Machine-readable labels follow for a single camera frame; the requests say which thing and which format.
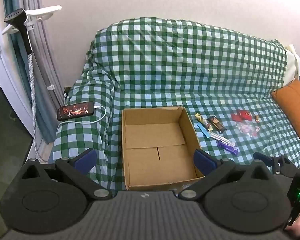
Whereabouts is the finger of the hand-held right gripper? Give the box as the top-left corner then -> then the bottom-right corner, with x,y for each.
253,151 -> 299,178

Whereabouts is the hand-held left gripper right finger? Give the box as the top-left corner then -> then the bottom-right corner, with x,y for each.
178,149 -> 275,201

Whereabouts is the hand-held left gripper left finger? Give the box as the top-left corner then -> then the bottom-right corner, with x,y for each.
20,148 -> 113,201

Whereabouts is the purple chocolate packet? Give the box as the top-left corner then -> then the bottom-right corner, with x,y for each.
217,141 -> 239,155

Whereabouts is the silver stick packet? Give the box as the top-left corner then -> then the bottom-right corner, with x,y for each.
210,132 -> 236,147

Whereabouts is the light blue stick packet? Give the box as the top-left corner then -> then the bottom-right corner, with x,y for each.
197,123 -> 211,138

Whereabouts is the clear peanut candy packet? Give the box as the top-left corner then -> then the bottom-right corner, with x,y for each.
237,122 -> 256,137

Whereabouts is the dark brown wafer packet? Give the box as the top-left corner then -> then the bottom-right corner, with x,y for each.
207,116 -> 227,132

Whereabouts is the yellow snack bar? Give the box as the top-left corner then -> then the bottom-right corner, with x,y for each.
195,113 -> 213,132

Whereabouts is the brown cardboard box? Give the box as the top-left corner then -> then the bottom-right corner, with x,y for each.
122,106 -> 206,192

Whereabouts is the black smartphone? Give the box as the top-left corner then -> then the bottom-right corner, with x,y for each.
57,101 -> 95,121

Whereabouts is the orange cushion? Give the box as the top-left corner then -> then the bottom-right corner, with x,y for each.
270,79 -> 300,142

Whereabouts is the green checkered cloth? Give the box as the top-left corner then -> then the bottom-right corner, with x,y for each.
51,17 -> 300,193

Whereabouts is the cream pillow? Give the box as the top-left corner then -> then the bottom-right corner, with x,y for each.
285,44 -> 300,84

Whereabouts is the grey curtain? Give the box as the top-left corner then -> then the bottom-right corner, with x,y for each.
17,0 -> 68,108

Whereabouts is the black garment steamer head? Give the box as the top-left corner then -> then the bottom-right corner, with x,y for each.
4,8 -> 33,55

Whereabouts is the white plastic hanger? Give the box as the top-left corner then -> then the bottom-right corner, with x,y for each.
1,5 -> 62,35

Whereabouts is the white charging cable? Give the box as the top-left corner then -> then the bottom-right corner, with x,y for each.
56,105 -> 107,134

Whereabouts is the braided steamer hose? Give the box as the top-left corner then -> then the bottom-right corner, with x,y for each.
27,54 -> 48,164

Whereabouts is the white door frame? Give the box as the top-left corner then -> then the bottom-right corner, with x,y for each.
0,0 -> 42,140

